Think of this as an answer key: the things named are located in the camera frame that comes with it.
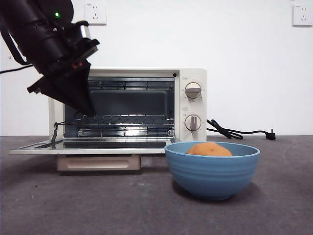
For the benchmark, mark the blue ribbed bowl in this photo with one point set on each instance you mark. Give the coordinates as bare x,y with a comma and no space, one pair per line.
212,176

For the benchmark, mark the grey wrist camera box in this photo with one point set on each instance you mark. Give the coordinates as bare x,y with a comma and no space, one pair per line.
84,31

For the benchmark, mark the glass oven door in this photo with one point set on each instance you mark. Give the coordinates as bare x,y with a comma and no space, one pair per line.
97,150

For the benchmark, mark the white wall socket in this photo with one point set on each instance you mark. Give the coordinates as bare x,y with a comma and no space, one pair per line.
96,14
303,16

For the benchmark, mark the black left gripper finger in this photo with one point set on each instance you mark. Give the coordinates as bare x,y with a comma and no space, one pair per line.
63,93
82,80

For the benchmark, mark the white Toshiba toaster oven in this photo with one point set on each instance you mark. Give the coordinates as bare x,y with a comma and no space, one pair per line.
190,142

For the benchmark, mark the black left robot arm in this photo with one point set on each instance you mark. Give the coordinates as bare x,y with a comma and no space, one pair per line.
36,36

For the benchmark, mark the beige oven dial knob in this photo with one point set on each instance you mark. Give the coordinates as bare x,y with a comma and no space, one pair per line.
193,91
192,123

